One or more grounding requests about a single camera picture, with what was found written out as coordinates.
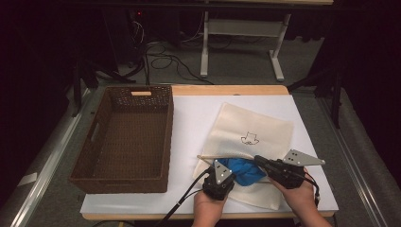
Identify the blue cloth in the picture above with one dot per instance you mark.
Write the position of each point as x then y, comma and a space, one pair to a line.
244, 173

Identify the white table mat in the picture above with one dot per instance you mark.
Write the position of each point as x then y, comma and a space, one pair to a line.
189, 126

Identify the brown woven basket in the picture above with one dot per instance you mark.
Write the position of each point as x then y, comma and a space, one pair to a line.
126, 142

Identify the person's right hand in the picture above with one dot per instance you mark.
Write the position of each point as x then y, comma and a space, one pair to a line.
299, 198

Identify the dark computer tower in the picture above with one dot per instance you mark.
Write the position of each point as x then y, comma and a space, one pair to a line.
126, 34

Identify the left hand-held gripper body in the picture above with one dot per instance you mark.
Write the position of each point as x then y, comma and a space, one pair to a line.
220, 179

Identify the white-legged desk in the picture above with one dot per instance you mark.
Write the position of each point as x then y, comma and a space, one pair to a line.
242, 27

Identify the person's left hand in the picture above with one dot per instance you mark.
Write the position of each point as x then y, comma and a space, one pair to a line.
206, 208

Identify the aluminium floor rail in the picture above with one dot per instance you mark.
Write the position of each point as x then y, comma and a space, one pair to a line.
350, 148
50, 167

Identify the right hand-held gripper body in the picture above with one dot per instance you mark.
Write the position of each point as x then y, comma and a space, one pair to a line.
287, 175

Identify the cream mesh laundry bag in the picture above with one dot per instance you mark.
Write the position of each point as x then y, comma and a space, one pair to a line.
239, 123

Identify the white floor tape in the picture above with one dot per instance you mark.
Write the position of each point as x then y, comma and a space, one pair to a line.
25, 180

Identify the black stand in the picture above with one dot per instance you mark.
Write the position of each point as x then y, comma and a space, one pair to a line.
336, 94
77, 85

